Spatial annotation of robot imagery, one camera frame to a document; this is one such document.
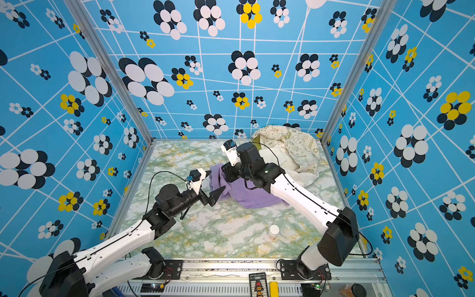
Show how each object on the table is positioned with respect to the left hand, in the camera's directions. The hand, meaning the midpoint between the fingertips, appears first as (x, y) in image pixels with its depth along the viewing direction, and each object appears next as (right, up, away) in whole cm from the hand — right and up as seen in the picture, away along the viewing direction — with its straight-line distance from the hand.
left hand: (218, 179), depth 71 cm
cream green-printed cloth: (+45, +14, +35) cm, 58 cm away
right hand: (+1, +4, +3) cm, 6 cm away
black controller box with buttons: (+15, -40, -2) cm, 43 cm away
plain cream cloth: (+29, +10, +30) cm, 43 cm away
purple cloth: (+7, -9, +19) cm, 22 cm away
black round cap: (+49, -37, -9) cm, 62 cm away
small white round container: (+23, -22, +5) cm, 32 cm away
